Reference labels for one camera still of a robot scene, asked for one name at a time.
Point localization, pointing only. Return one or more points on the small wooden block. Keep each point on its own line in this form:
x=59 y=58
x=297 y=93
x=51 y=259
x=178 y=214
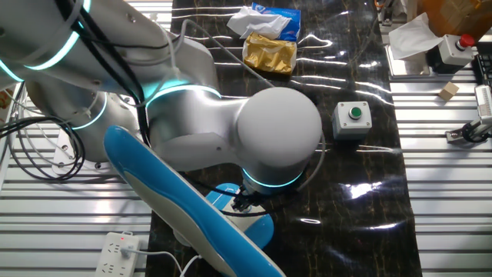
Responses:
x=448 y=91

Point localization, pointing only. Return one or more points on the black marble pattern mat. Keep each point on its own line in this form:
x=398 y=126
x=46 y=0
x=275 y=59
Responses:
x=365 y=192

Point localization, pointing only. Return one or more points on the silver robot mounting plate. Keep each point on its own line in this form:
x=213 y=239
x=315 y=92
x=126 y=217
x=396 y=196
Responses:
x=61 y=150

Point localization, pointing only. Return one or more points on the grey red emergency stop box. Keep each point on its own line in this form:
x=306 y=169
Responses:
x=453 y=52

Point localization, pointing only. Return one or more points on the blue tissue pack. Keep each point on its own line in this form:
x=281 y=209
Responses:
x=284 y=23

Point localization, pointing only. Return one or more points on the blue white handheld device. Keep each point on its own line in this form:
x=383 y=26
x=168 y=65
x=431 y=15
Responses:
x=173 y=192

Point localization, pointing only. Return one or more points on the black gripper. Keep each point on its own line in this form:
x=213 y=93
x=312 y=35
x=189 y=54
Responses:
x=251 y=193

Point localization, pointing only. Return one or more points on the brown cardboard box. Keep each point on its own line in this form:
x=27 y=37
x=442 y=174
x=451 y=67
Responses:
x=457 y=15

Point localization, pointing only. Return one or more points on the white tissue sheet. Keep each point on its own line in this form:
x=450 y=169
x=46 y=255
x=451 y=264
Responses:
x=413 y=36

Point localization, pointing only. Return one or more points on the grey green push button box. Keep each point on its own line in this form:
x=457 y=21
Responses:
x=351 y=119

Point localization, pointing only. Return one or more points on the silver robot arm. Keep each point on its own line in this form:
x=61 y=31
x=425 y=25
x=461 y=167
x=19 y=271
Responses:
x=215 y=127

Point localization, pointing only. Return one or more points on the gold foil package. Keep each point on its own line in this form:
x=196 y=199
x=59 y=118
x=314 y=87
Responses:
x=269 y=54

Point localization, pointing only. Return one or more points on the silver metal tray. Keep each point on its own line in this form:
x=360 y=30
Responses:
x=407 y=68

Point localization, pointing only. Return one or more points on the black keyboard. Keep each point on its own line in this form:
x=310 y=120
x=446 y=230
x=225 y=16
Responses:
x=485 y=69

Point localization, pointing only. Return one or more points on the white power strip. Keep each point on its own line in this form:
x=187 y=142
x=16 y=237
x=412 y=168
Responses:
x=113 y=257

